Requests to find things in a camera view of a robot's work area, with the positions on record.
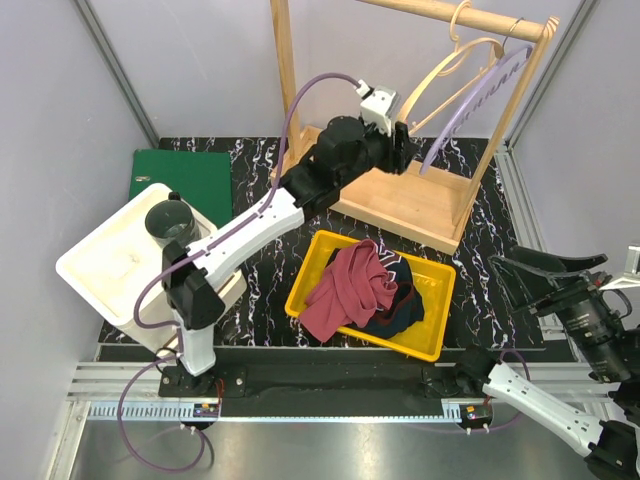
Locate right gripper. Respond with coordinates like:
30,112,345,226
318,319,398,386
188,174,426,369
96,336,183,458
486,242,633,378

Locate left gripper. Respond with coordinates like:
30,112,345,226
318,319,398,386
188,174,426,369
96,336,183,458
336,115,420,188

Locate lilac plastic hanger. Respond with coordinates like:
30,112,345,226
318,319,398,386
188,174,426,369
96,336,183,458
419,45,533,175

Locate navy tank top maroon trim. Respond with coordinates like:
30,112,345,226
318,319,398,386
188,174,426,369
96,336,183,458
348,246,425,339

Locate wooden clothes hanger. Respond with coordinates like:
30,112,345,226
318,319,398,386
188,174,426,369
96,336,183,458
397,0,506,136

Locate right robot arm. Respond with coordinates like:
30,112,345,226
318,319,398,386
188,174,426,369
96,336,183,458
453,244,639,479

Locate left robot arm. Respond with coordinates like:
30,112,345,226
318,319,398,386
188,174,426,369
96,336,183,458
161,116,414,396

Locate wooden clothes rack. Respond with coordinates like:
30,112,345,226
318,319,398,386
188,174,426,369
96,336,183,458
269,0,561,256

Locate yellow plastic tray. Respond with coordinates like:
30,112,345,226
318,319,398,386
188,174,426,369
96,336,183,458
285,230,456,362

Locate green folder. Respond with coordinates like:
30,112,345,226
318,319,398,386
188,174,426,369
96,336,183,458
129,149,233,227

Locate dark grey cup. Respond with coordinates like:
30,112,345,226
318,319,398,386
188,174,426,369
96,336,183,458
144,199,201,248

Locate white wooden storage box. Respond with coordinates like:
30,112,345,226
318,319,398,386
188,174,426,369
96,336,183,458
55,182,248,357

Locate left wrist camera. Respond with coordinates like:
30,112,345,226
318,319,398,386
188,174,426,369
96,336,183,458
355,80,400,137

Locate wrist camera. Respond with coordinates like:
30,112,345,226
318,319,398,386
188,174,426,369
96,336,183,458
355,80,400,137
599,242,640,291

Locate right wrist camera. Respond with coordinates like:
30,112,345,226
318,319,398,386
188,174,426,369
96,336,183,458
599,242,640,291

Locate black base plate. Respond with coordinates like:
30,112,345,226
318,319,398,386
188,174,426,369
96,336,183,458
94,344,494,419

